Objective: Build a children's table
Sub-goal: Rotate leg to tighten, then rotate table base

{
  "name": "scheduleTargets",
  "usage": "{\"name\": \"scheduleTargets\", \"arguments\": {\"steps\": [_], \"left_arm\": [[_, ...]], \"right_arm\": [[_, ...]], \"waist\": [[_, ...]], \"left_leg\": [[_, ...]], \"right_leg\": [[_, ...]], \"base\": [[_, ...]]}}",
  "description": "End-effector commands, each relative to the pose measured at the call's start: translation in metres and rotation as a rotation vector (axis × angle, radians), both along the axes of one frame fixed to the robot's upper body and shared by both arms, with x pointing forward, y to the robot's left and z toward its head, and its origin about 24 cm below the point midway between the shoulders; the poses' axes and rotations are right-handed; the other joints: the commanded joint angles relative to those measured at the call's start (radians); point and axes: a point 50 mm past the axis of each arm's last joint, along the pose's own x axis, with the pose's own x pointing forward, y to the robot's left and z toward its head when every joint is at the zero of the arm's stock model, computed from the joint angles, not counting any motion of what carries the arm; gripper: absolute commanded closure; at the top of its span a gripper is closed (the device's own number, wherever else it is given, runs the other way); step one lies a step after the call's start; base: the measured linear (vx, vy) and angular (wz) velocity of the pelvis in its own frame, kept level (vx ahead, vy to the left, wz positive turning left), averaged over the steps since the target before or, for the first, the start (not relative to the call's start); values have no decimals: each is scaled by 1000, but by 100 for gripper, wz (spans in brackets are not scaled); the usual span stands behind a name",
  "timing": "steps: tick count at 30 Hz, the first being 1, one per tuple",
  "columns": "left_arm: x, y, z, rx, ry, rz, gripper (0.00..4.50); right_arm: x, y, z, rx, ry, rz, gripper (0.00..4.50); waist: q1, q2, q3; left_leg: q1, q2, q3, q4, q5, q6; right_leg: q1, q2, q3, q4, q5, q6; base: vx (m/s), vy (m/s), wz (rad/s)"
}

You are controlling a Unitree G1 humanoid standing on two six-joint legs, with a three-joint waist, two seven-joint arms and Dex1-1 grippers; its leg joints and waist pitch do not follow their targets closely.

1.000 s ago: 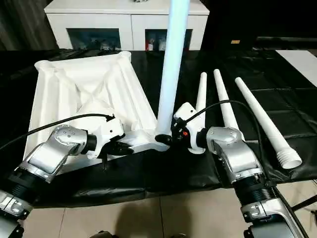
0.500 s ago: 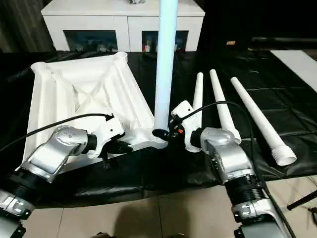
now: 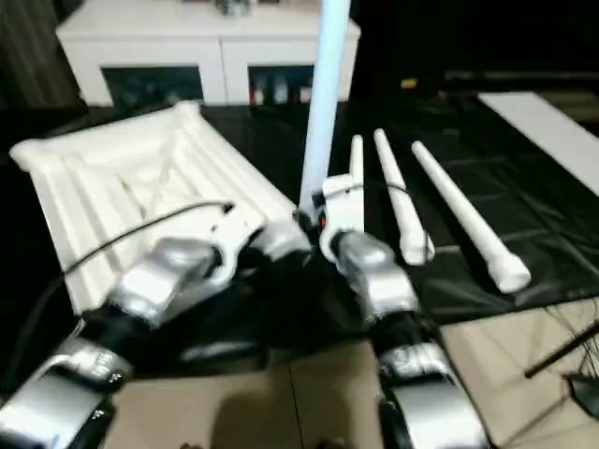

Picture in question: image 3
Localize white flat board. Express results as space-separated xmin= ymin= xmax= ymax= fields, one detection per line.
xmin=476 ymin=91 xmax=599 ymax=197

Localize black cabinet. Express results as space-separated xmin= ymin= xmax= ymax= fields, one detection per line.
xmin=355 ymin=0 xmax=599 ymax=94

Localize white plastic table top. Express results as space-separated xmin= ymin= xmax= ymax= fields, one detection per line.
xmin=8 ymin=100 xmax=313 ymax=314

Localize black table mat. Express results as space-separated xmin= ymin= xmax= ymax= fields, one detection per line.
xmin=0 ymin=100 xmax=599 ymax=380

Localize black white spotted toy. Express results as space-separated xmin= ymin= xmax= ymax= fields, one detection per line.
xmin=214 ymin=0 xmax=254 ymax=15

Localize black metal table leg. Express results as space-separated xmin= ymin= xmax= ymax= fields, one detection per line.
xmin=523 ymin=326 xmax=599 ymax=379

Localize white plastic table leg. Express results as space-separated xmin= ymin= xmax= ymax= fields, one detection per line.
xmin=297 ymin=0 xmax=352 ymax=216
xmin=411 ymin=139 xmax=533 ymax=295
xmin=373 ymin=128 xmax=436 ymax=266
xmin=348 ymin=134 xmax=366 ymax=233

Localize white cabinet with glass doors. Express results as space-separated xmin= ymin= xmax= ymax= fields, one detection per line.
xmin=55 ymin=11 xmax=362 ymax=107

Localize grey curtain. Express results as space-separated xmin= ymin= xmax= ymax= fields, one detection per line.
xmin=0 ymin=0 xmax=83 ymax=111

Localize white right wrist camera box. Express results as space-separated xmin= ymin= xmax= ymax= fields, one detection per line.
xmin=318 ymin=172 xmax=366 ymax=261

